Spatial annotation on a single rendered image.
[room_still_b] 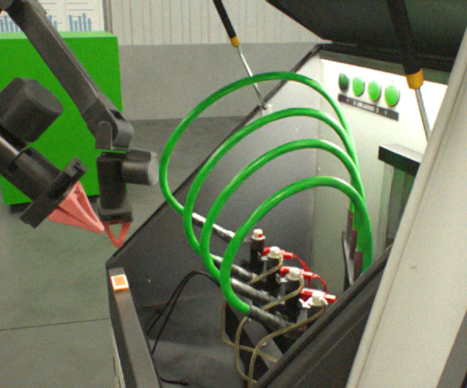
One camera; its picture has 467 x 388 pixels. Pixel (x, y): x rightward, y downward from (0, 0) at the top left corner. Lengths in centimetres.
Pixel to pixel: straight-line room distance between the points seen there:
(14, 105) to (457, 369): 60
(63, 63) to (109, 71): 301
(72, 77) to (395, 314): 79
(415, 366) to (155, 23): 690
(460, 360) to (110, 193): 75
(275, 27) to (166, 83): 169
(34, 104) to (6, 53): 342
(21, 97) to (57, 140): 351
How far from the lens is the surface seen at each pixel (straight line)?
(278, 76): 92
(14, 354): 276
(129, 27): 738
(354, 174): 84
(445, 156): 62
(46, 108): 72
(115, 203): 111
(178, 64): 740
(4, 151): 76
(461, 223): 60
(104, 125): 109
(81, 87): 114
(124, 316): 111
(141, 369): 97
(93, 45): 415
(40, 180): 76
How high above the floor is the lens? 155
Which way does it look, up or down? 20 degrees down
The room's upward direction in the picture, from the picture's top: straight up
